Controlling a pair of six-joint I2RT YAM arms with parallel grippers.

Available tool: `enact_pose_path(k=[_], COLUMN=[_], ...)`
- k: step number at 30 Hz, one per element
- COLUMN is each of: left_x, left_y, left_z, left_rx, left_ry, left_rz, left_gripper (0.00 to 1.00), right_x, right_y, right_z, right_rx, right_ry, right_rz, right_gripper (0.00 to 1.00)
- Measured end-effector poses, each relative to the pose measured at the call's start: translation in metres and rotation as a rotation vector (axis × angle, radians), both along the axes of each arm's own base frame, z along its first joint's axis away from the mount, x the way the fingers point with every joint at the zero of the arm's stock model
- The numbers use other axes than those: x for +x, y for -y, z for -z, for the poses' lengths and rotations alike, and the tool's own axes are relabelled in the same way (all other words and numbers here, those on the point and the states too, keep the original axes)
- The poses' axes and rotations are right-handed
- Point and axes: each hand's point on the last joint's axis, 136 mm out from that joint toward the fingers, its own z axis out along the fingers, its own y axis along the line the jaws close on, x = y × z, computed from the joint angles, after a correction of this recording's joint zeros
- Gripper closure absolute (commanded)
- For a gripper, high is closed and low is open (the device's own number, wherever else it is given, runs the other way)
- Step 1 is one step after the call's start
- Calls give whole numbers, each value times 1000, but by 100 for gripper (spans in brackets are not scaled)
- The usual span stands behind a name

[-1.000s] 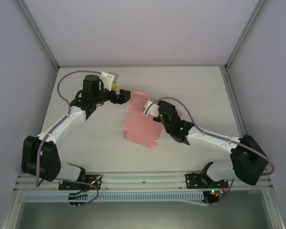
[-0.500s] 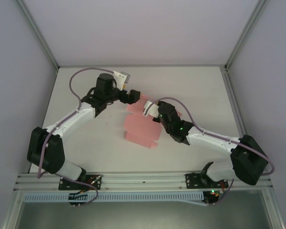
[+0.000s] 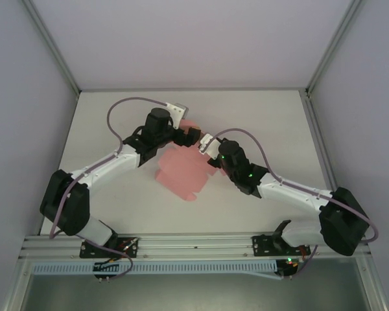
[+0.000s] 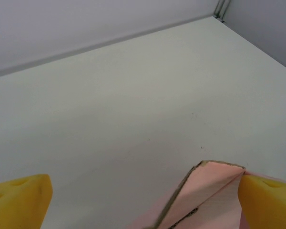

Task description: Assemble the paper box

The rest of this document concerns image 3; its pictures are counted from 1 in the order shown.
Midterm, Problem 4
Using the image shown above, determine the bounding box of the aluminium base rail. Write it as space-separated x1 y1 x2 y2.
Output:
19 233 372 259

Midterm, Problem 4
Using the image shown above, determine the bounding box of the aluminium side rail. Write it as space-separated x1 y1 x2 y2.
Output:
301 89 340 195

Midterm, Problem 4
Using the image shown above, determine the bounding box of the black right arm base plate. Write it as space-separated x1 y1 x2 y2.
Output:
252 233 312 259

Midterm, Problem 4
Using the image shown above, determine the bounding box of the white slotted cable duct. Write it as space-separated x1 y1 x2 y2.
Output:
32 260 279 277

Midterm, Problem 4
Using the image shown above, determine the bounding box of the pink paper box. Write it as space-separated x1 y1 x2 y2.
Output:
154 119 228 202

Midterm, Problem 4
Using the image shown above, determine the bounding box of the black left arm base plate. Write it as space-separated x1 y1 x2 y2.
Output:
79 236 140 260

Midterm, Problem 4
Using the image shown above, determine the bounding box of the aluminium frame post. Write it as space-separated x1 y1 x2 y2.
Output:
305 0 366 95
25 0 82 95

